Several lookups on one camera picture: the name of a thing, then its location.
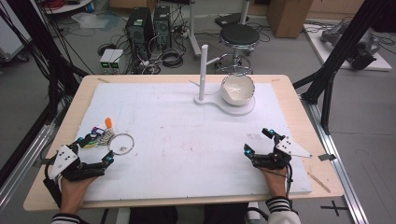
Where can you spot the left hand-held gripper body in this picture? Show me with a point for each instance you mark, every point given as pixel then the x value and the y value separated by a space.
pixel 63 160

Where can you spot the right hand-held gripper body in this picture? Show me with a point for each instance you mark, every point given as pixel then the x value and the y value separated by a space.
pixel 274 160

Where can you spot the person's right hand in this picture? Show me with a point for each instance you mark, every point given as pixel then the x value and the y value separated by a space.
pixel 275 183

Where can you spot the person's left hand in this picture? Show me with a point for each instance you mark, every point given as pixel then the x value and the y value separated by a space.
pixel 73 194

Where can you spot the wooden table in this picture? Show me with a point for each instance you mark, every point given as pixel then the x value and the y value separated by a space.
pixel 311 124

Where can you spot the brown tape strip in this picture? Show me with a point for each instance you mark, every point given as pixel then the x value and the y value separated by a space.
pixel 319 182

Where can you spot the person's right striped sleeve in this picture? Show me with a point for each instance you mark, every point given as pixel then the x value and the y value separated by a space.
pixel 281 211

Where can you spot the person's striped sleeve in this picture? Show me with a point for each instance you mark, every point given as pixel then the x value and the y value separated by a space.
pixel 281 211
pixel 66 218

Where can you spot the black tape piece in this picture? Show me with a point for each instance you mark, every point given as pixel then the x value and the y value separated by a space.
pixel 327 157

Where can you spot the white bowl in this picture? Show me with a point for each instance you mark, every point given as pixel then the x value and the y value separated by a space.
pixel 237 91

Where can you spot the person's left striped sleeve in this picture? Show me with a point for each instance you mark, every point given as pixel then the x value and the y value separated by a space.
pixel 66 218

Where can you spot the white table mat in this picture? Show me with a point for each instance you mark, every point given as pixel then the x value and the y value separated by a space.
pixel 186 149

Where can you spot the person's legs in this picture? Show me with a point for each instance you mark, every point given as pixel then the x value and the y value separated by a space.
pixel 155 215

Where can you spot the black tape cross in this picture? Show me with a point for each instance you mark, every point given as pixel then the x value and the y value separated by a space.
pixel 334 207

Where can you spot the small white power box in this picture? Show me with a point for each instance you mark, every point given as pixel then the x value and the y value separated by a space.
pixel 106 59
pixel 116 59

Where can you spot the white stand with pole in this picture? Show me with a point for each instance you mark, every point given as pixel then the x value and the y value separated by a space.
pixel 202 71

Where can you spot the black round stool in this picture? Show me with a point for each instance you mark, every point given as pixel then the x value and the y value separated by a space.
pixel 239 34

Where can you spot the cardboard box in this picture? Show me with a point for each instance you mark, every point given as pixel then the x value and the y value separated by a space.
pixel 288 17

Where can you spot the grey robot device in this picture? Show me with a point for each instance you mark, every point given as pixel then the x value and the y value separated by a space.
pixel 334 32

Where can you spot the black robot device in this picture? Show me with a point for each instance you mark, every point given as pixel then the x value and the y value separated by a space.
pixel 362 56

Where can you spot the flat black device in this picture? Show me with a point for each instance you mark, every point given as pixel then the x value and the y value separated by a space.
pixel 230 19

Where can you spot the white desk leg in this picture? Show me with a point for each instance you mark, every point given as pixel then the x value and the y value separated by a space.
pixel 194 34

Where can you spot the black computer tower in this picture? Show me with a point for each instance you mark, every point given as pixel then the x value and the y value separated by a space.
pixel 138 26
pixel 162 26

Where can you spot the white floor board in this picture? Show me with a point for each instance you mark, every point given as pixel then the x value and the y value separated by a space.
pixel 381 63

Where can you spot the round white table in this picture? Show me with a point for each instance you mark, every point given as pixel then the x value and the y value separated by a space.
pixel 67 6

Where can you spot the aluminium rail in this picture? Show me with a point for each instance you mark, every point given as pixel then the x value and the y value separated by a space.
pixel 21 165
pixel 339 168

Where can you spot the black metal frame strut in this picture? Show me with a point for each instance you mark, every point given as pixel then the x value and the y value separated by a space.
pixel 339 49
pixel 34 40

